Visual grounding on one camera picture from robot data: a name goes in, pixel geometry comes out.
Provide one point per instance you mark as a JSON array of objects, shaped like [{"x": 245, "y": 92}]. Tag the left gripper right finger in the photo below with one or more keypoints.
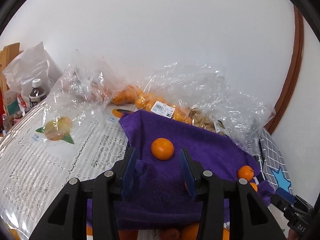
[{"x": 249, "y": 217}]

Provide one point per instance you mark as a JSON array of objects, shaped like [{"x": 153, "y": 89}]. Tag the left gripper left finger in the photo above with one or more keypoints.
[{"x": 66, "y": 217}]

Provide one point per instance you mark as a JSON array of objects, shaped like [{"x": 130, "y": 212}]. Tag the large orange with stem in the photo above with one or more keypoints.
[{"x": 245, "y": 172}]

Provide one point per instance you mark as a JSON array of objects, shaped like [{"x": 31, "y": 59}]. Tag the small orange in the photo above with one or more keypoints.
[{"x": 162, "y": 149}]

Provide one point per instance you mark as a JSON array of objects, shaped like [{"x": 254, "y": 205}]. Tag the grey checked cushion blue star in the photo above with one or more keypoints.
[{"x": 272, "y": 163}]

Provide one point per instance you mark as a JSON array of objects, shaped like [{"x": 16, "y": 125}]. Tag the small clear plastic bag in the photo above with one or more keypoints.
[{"x": 79, "y": 98}]

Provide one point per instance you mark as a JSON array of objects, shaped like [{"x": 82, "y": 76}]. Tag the dark drink bottle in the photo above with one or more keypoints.
[{"x": 37, "y": 93}]

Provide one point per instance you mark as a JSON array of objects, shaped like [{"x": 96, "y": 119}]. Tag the large clear plastic bag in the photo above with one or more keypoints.
[{"x": 205, "y": 88}]

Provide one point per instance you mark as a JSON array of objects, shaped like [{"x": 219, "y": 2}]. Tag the price label sticker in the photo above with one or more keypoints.
[{"x": 163, "y": 109}]

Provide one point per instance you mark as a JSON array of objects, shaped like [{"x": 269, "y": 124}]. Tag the bag of small oranges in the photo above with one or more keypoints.
[{"x": 144, "y": 100}]

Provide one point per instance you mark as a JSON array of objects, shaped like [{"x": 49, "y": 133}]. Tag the white plastic bag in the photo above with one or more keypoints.
[{"x": 29, "y": 65}]

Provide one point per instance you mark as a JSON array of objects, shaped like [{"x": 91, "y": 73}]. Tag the wooden chair back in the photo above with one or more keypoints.
[{"x": 8, "y": 53}]

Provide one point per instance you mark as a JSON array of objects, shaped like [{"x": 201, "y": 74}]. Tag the brown wooden door frame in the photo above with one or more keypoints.
[{"x": 292, "y": 75}]

